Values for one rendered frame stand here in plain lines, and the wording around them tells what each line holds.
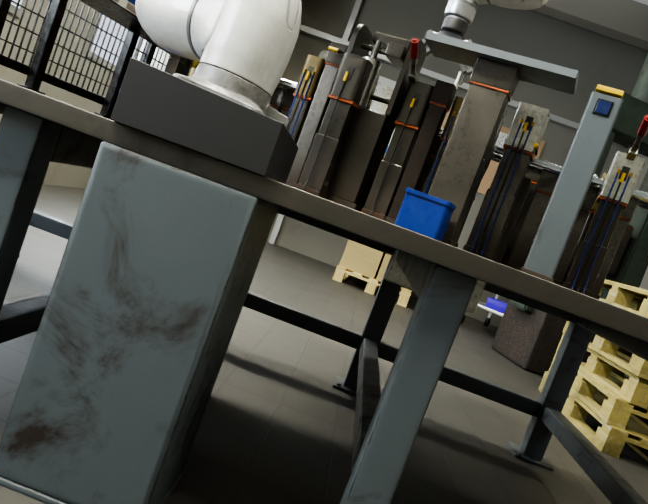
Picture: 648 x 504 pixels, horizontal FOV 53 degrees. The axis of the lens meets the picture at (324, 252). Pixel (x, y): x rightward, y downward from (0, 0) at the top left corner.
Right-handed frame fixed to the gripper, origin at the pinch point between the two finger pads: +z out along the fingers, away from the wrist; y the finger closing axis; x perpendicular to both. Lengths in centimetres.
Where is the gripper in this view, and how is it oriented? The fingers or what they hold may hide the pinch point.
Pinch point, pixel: (432, 85)
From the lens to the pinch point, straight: 207.9
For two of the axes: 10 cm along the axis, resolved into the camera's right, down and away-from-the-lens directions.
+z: -3.5, 9.4, 0.7
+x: -3.2, -0.5, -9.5
